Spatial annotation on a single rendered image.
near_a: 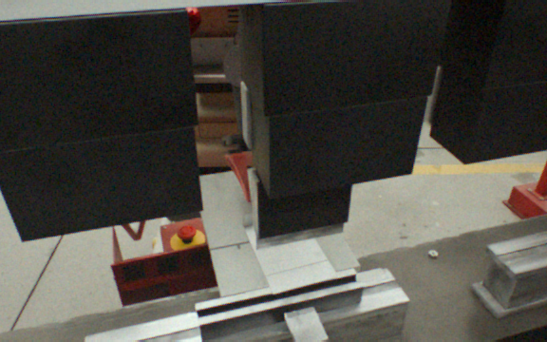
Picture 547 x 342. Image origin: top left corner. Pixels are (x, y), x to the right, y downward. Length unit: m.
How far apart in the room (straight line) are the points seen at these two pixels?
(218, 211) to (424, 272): 0.35
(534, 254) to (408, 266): 0.19
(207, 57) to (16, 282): 1.43
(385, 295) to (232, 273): 0.20
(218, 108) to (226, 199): 0.57
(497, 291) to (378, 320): 0.22
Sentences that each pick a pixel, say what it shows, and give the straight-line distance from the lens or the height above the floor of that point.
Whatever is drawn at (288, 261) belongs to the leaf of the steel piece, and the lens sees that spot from 0.57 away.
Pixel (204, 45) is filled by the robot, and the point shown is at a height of 1.09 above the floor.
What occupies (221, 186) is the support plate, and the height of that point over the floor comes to 1.00.
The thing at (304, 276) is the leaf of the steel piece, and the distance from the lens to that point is 0.56.
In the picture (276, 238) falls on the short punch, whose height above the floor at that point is 1.09.
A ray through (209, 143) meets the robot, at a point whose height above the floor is 0.80.
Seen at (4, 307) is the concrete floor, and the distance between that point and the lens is 2.11.
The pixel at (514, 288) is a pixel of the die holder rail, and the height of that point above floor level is 0.93.
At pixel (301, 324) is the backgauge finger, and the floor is 1.00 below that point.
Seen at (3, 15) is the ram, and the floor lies 1.34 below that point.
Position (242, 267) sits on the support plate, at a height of 1.00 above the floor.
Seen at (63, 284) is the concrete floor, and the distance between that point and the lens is 2.09.
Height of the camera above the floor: 1.41
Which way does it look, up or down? 33 degrees down
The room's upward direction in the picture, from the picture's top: straight up
